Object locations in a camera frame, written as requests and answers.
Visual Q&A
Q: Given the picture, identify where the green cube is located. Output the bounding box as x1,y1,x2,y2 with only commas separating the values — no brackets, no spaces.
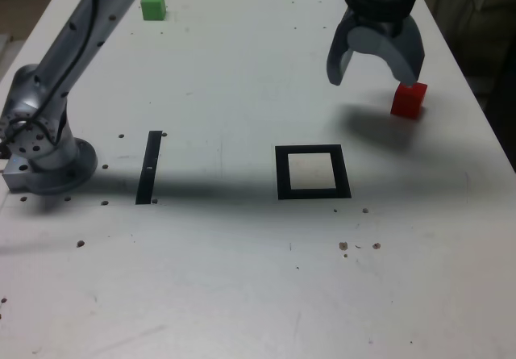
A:
140,0,168,22

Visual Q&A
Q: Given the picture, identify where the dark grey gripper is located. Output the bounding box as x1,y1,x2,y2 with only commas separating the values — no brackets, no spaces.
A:
326,10,427,87

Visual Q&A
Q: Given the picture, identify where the black tape strip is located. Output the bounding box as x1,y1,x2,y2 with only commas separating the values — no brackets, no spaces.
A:
135,130,162,206

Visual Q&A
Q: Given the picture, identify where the red cube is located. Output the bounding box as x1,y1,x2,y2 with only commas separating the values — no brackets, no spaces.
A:
389,81,428,121

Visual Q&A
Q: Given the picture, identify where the black tape square outline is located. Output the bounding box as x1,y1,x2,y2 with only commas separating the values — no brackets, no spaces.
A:
274,144,352,201

